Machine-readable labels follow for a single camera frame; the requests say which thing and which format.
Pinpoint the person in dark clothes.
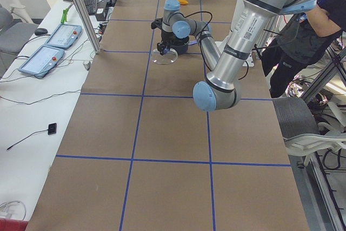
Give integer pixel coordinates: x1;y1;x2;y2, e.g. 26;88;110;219
261;0;345;98

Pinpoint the grey mesh office chair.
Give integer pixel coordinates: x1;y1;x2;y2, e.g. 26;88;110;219
272;97;345;169

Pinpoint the black computer mouse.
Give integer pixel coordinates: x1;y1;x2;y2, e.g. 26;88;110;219
34;28;48;36

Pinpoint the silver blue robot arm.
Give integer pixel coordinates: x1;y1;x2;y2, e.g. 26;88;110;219
151;0;317;111

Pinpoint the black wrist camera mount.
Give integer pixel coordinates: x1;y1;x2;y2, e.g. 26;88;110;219
150;18;163;30

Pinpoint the small black box device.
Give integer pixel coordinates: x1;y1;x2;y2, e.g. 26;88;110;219
48;123;57;135

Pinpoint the black keyboard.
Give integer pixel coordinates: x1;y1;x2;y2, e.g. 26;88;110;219
83;0;98;15

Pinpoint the lower teach pendant tablet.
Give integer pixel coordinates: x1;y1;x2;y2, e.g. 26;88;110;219
18;45;65;78

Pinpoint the upper teach pendant tablet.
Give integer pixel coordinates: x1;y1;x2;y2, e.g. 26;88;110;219
45;23;82;50

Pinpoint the teach pendant tablet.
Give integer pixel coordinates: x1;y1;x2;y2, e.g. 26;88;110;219
18;45;65;78
45;23;82;50

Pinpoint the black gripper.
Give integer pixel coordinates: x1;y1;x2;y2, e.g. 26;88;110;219
157;32;176;56

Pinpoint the glass pot lid blue knob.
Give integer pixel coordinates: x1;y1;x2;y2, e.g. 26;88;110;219
150;48;178;65

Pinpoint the aluminium frame post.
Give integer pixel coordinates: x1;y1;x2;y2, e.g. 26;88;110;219
73;0;101;54

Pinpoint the green clamp tool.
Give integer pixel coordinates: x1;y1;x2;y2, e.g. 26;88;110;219
61;9;68;24

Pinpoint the yellow toy corn cob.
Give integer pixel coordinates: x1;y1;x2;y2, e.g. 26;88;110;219
177;0;189;5

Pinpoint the dark blue saucepan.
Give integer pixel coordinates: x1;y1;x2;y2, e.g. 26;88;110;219
171;37;197;55

